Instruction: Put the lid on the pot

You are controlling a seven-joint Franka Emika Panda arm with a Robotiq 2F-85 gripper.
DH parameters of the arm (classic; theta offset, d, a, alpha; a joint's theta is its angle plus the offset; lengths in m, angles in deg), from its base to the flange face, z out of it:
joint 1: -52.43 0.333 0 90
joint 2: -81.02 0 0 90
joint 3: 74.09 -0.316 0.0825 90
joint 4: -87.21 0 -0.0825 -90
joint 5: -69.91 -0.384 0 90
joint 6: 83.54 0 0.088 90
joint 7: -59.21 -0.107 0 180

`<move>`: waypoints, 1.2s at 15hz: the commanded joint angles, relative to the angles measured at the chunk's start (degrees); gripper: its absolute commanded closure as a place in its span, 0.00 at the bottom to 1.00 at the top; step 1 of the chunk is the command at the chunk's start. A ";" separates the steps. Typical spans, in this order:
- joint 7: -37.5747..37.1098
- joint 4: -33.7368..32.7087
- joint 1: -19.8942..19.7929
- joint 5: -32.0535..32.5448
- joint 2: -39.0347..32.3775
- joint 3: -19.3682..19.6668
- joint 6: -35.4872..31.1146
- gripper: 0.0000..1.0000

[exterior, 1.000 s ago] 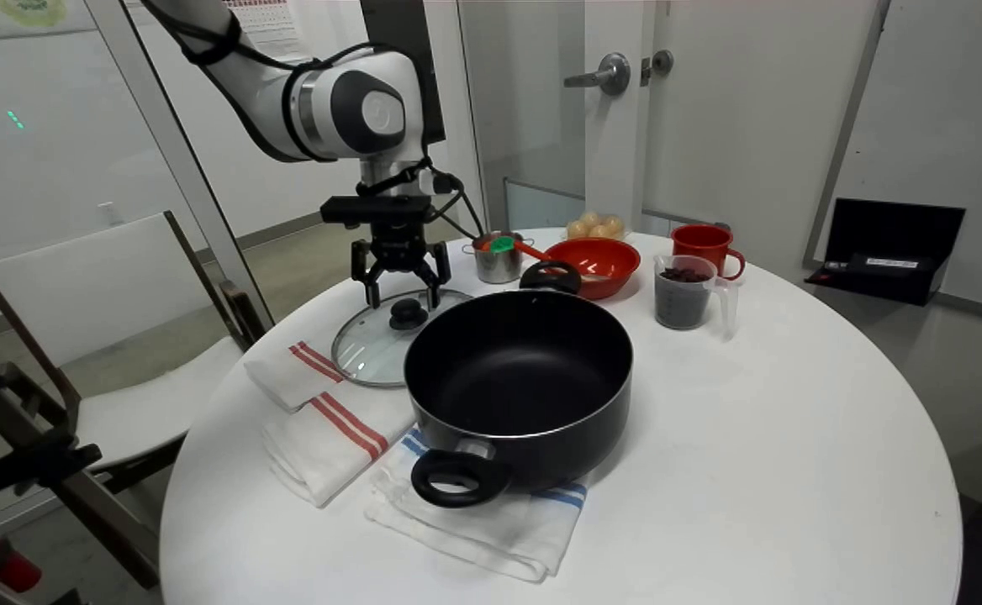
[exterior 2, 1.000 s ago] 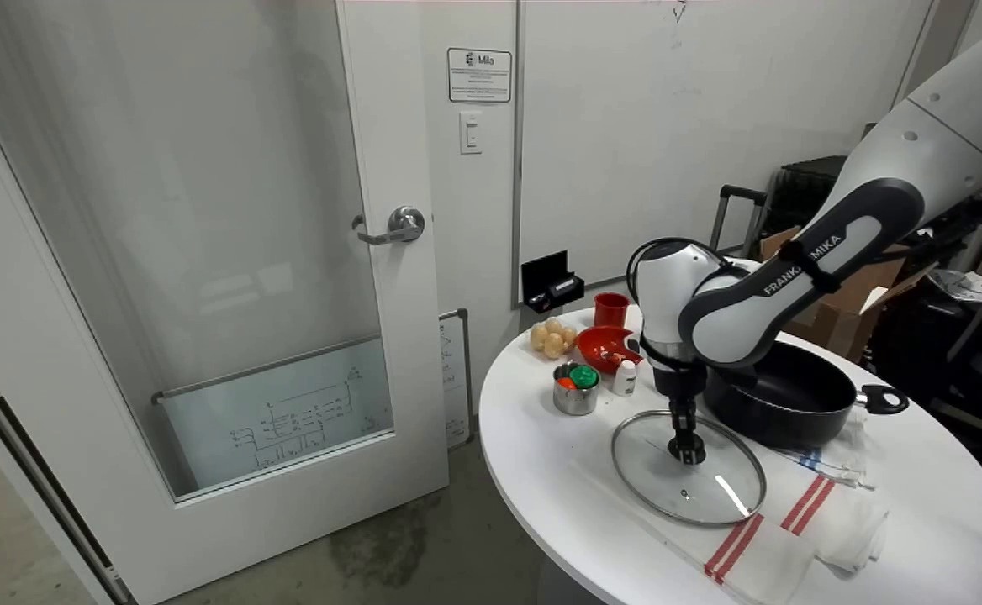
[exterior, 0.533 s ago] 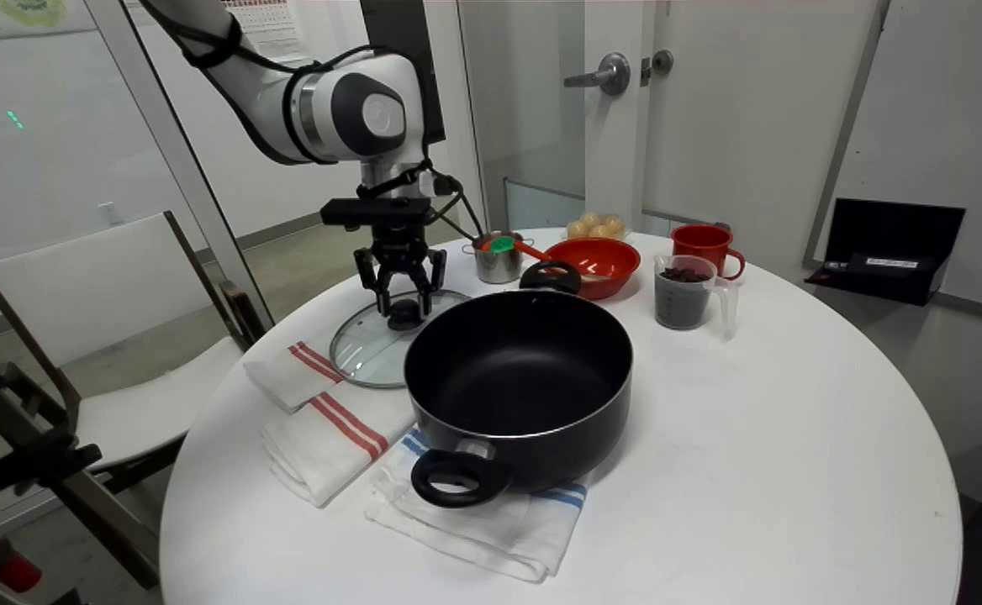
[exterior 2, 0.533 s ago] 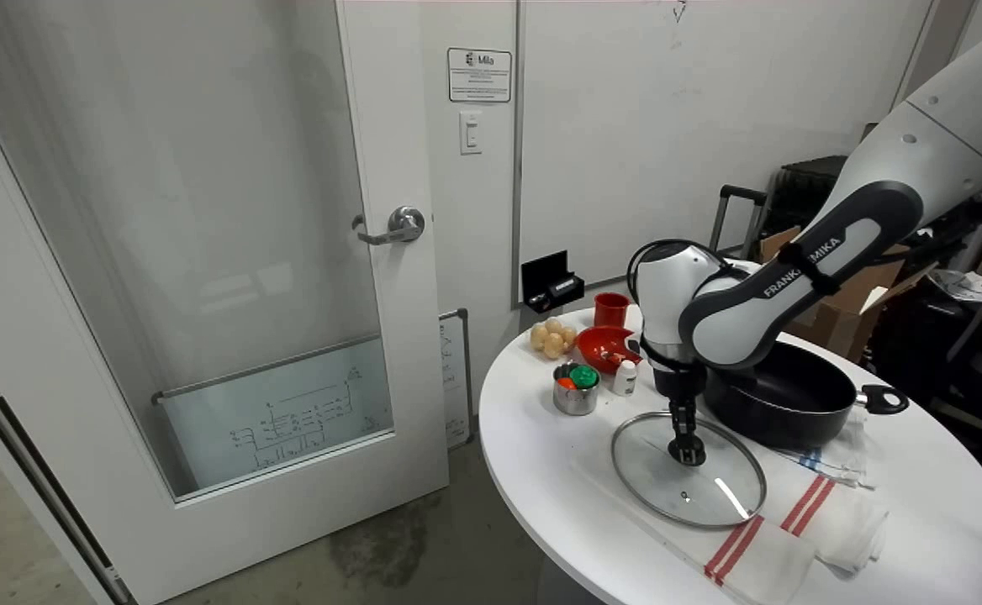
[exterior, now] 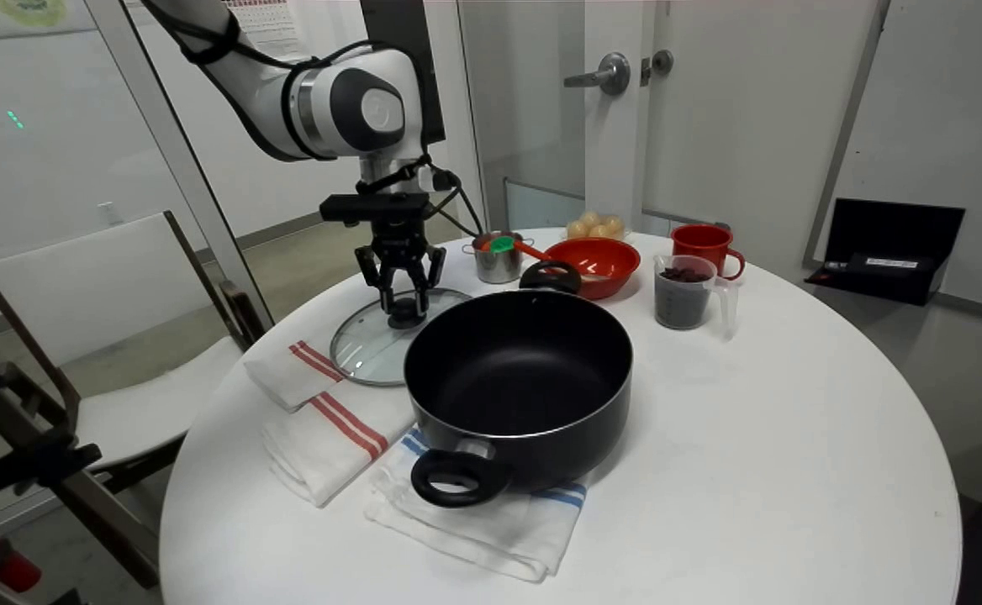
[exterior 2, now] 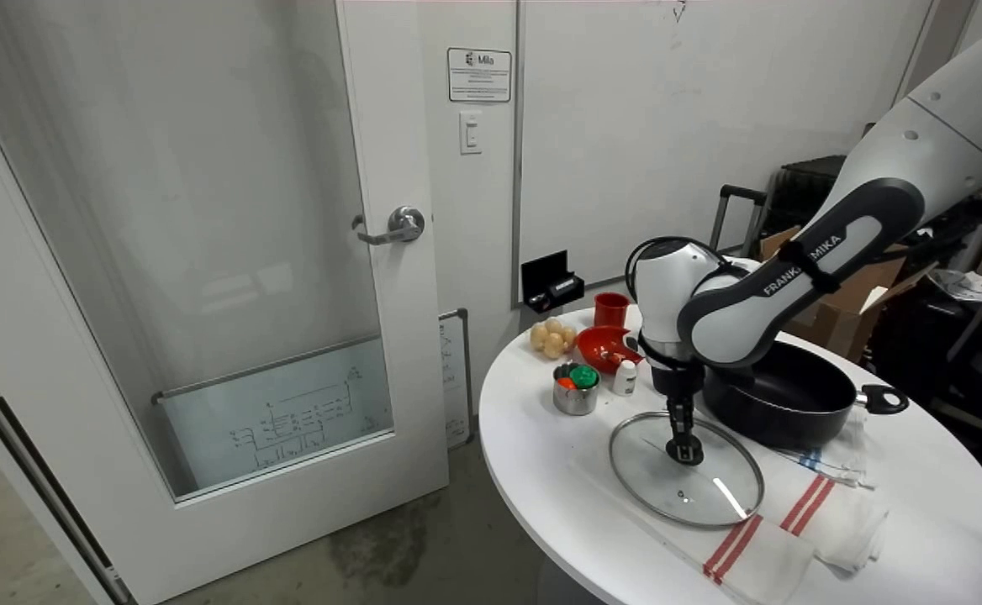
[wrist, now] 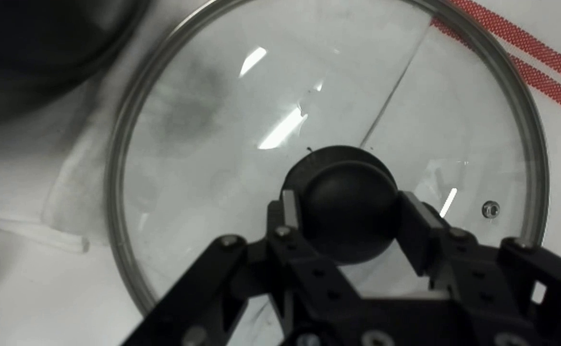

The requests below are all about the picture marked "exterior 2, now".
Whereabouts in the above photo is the black suitcase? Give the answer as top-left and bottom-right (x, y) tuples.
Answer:
(708, 152), (853, 254)

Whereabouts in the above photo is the glass lid with black knob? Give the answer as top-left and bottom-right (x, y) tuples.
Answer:
(606, 410), (766, 531)

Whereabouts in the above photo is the silver door lever handle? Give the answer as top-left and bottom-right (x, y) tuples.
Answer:
(349, 205), (428, 250)

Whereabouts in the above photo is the brown cardboard box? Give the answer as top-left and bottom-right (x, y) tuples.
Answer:
(757, 222), (909, 363)

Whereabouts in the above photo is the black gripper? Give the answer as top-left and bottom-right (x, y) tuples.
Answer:
(649, 353), (710, 450)

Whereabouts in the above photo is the red bowl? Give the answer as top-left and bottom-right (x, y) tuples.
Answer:
(572, 322), (641, 380)

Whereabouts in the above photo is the open black case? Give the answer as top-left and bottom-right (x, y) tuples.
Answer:
(518, 250), (589, 317)

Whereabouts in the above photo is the white light switch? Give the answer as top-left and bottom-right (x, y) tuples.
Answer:
(454, 108), (483, 159)

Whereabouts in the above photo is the red mug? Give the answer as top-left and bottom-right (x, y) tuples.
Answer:
(592, 290), (632, 334)

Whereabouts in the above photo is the small white bottle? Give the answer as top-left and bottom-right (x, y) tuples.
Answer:
(608, 355), (641, 396)

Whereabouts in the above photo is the white wall sign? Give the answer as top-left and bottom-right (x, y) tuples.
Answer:
(445, 45), (515, 108)

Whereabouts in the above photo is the pile of beige buns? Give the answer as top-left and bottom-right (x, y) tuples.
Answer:
(528, 317), (583, 363)

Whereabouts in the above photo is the white towel with red stripes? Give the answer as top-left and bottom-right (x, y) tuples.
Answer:
(775, 469), (890, 582)
(696, 508), (821, 605)

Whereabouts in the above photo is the white door with frosted glass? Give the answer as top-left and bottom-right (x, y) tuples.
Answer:
(0, 0), (450, 605)

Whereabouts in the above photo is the black pot with handles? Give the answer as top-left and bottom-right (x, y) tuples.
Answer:
(700, 340), (910, 455)

